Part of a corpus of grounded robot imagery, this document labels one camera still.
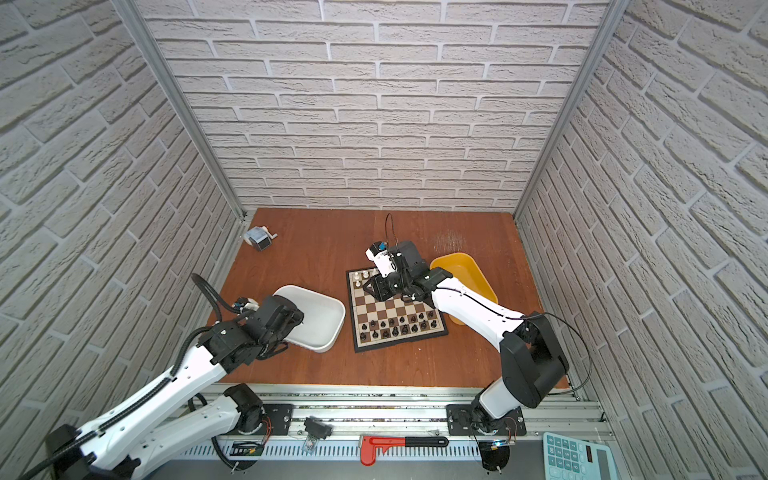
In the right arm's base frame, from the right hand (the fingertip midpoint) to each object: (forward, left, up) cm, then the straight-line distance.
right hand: (369, 283), depth 81 cm
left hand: (-7, +20, -3) cm, 21 cm away
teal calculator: (-43, -45, -15) cm, 64 cm away
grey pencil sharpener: (+30, +40, -11) cm, 51 cm away
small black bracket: (-31, +15, -14) cm, 37 cm away
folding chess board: (-5, -1, -15) cm, 16 cm away
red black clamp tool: (-36, +2, -15) cm, 39 cm away
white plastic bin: (-3, +15, -13) cm, 20 cm away
